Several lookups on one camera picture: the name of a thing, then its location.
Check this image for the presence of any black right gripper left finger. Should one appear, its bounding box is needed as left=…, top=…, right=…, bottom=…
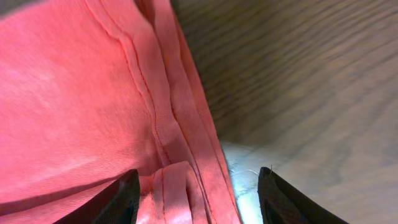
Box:
left=57, top=169, right=140, bottom=224

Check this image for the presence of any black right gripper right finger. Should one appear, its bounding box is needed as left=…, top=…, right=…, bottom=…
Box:
left=257, top=167, right=348, bottom=224

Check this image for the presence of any red soccer t-shirt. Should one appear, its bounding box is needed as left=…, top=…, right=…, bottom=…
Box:
left=1, top=0, right=241, bottom=223

